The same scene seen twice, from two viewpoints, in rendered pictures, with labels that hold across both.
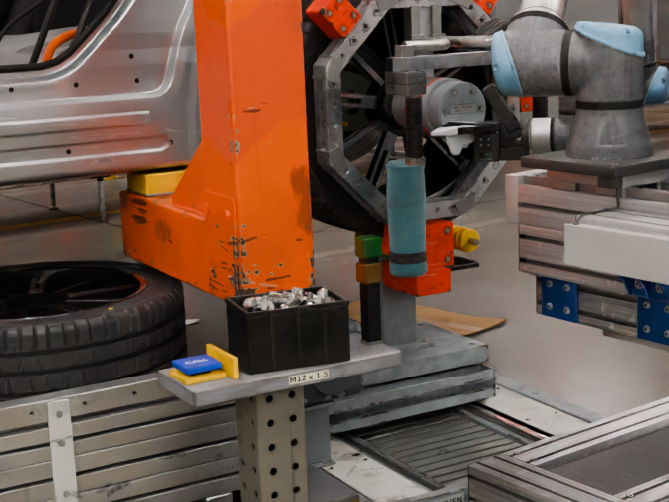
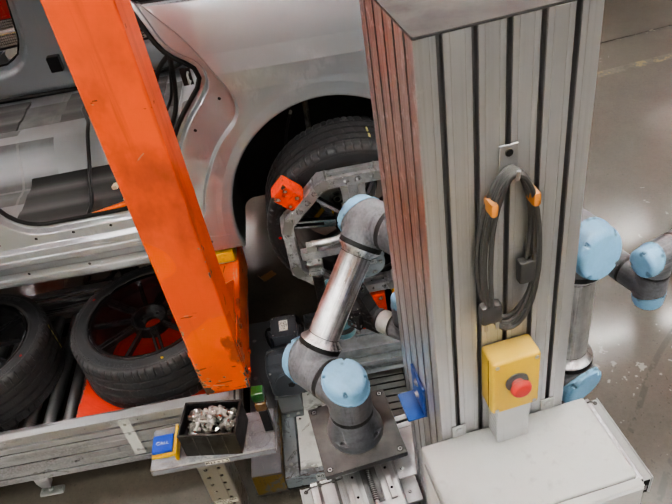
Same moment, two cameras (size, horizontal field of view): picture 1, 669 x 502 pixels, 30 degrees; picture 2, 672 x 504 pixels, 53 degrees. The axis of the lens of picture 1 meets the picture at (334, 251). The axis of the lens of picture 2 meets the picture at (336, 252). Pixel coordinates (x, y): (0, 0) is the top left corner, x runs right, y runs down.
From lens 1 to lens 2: 2.04 m
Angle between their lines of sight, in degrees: 38
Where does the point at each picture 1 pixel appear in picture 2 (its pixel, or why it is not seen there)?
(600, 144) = (335, 441)
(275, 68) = (196, 296)
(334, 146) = (294, 266)
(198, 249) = not seen: hidden behind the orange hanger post
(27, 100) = (121, 228)
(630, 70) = (349, 413)
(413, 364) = (370, 348)
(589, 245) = not seen: outside the picture
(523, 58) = (294, 376)
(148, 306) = (182, 355)
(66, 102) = not seen: hidden behind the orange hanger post
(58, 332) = (128, 376)
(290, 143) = (216, 328)
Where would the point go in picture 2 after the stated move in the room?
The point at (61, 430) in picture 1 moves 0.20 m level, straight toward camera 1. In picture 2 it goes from (127, 429) to (106, 476)
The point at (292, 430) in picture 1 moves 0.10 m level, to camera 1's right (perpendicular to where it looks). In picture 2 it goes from (219, 471) to (244, 479)
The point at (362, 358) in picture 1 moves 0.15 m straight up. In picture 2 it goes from (250, 452) to (240, 425)
